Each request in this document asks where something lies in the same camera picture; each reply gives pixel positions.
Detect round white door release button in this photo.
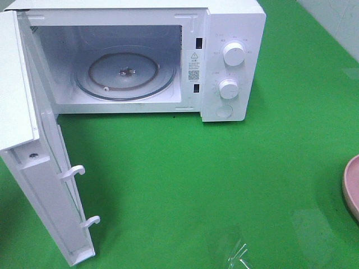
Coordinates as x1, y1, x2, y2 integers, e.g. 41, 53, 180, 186
216, 105, 233, 118

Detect white microwave door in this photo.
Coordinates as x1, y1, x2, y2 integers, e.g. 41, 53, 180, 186
1, 10, 100, 266

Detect white timer knob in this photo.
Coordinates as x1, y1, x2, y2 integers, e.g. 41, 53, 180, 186
219, 79, 239, 100

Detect white upper power knob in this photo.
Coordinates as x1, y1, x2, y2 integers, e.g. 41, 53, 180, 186
223, 42, 245, 67

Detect white microwave oven body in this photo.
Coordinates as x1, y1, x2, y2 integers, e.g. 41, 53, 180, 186
3, 1, 266, 122

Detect pink round plate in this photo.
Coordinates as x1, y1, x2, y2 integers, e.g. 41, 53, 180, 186
342, 155, 358, 221

